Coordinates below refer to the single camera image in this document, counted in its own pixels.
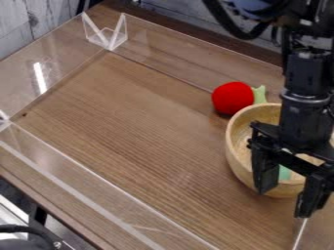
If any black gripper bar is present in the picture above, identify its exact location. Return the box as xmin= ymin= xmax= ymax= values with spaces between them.
xmin=249 ymin=121 xmax=334 ymax=218

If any red plush strawberry toy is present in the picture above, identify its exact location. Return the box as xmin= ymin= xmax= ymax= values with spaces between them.
xmin=212 ymin=81 xmax=266 ymax=115

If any black cable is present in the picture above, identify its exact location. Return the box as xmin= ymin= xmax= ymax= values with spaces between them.
xmin=0 ymin=224 xmax=57 ymax=250

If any clear acrylic corner bracket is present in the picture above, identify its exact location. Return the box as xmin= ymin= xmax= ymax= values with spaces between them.
xmin=82 ymin=13 xmax=129 ymax=51

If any green rectangular block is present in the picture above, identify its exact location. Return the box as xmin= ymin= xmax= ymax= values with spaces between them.
xmin=280 ymin=165 xmax=293 ymax=181

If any black metal table frame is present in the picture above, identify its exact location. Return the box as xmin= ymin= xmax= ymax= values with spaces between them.
xmin=29 ymin=205 xmax=77 ymax=250

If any clear acrylic tray wall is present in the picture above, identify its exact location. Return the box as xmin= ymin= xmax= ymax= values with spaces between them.
xmin=0 ymin=6 xmax=334 ymax=250

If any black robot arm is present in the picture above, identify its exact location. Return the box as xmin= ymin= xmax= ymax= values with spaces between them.
xmin=202 ymin=0 xmax=334 ymax=218

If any wooden bowl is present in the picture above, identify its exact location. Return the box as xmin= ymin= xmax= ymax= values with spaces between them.
xmin=225 ymin=103 xmax=334 ymax=199

